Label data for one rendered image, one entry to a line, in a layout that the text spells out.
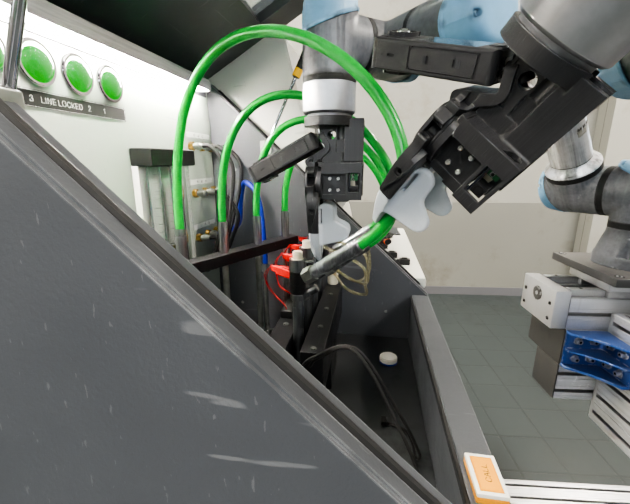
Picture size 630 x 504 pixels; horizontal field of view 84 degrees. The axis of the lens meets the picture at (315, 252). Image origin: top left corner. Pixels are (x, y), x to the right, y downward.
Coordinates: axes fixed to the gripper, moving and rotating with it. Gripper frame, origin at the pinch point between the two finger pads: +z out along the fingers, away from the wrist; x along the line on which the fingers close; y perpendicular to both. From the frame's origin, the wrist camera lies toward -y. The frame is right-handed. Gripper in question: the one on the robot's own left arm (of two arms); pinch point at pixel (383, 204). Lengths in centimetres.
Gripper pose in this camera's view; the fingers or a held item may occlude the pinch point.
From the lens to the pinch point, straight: 40.8
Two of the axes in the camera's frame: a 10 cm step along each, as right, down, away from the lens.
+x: 6.9, -3.9, 6.1
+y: 6.2, 7.5, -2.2
